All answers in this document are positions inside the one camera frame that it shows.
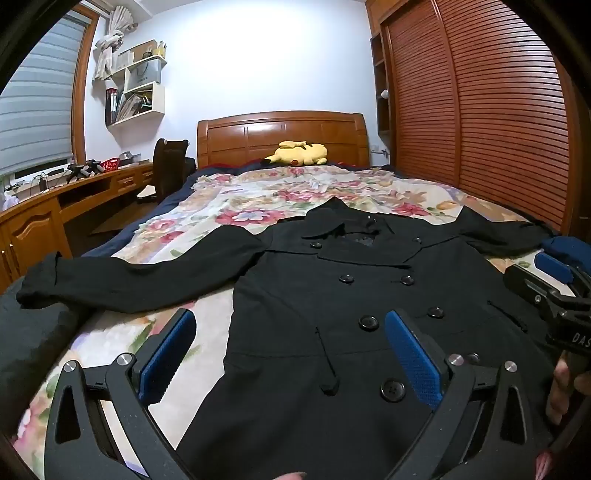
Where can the tied beige curtain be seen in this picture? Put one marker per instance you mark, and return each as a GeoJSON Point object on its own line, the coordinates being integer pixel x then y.
{"type": "Point", "coordinates": [111, 46]}

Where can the stack of books and papers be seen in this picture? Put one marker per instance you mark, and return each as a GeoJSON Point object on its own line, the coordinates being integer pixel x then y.
{"type": "Point", "coordinates": [134, 105]}

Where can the wooden window frame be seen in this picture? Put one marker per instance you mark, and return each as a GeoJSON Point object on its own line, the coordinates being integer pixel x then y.
{"type": "Point", "coordinates": [82, 92]}

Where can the white wall shelf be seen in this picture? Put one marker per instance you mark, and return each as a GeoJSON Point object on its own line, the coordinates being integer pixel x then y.
{"type": "Point", "coordinates": [157, 99]}

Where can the yellow plush toy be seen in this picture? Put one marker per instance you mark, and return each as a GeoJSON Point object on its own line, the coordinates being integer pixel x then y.
{"type": "Point", "coordinates": [300, 154]}

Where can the dark brown chair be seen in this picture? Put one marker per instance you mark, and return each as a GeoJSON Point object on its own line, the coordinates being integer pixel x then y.
{"type": "Point", "coordinates": [168, 170]}

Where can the navy blue bed sheet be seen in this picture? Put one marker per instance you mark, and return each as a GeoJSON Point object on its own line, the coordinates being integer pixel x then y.
{"type": "Point", "coordinates": [152, 221]}

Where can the wooden desk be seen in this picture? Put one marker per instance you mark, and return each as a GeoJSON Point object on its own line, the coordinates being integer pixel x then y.
{"type": "Point", "coordinates": [32, 226]}

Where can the wooden louvered wardrobe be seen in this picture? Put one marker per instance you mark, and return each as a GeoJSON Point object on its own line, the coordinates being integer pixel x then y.
{"type": "Point", "coordinates": [485, 101]}

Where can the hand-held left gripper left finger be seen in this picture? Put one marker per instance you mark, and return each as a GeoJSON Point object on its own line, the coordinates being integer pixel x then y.
{"type": "Point", "coordinates": [168, 355]}

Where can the person's right hand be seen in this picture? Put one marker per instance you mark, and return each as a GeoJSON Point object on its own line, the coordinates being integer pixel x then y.
{"type": "Point", "coordinates": [560, 392]}

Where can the cardboard box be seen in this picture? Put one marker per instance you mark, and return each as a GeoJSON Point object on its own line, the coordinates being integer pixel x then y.
{"type": "Point", "coordinates": [147, 48]}

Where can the black double-breasted coat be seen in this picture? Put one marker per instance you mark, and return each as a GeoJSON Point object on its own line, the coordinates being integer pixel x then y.
{"type": "Point", "coordinates": [300, 300]}

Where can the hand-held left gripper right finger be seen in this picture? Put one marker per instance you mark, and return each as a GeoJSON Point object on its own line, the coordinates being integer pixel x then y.
{"type": "Point", "coordinates": [415, 360]}

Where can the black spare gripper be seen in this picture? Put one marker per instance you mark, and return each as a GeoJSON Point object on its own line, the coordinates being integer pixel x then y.
{"type": "Point", "coordinates": [76, 170]}
{"type": "Point", "coordinates": [93, 166]}

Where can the silver metal pot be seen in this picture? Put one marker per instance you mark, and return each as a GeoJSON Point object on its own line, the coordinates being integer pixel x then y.
{"type": "Point", "coordinates": [128, 158]}

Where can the grey window blind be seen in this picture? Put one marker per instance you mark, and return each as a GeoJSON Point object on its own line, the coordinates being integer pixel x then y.
{"type": "Point", "coordinates": [37, 101]}

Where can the pen holder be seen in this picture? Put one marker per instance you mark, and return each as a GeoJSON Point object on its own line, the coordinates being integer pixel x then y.
{"type": "Point", "coordinates": [161, 50]}

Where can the floral blanket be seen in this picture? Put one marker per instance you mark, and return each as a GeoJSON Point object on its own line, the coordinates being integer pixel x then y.
{"type": "Point", "coordinates": [258, 194]}

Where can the grey paper bag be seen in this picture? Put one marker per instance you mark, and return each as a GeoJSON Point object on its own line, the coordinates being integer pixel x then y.
{"type": "Point", "coordinates": [144, 76]}

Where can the red basket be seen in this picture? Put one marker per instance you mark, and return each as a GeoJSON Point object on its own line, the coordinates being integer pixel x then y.
{"type": "Point", "coordinates": [110, 165]}

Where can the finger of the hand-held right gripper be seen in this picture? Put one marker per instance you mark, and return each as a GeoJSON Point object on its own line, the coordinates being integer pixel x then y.
{"type": "Point", "coordinates": [554, 268]}
{"type": "Point", "coordinates": [526, 284]}

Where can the black binders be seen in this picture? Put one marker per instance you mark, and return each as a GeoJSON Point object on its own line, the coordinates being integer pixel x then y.
{"type": "Point", "coordinates": [111, 106]}

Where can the wooden bed headboard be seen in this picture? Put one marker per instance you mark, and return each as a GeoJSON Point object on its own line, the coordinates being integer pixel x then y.
{"type": "Point", "coordinates": [281, 129]}

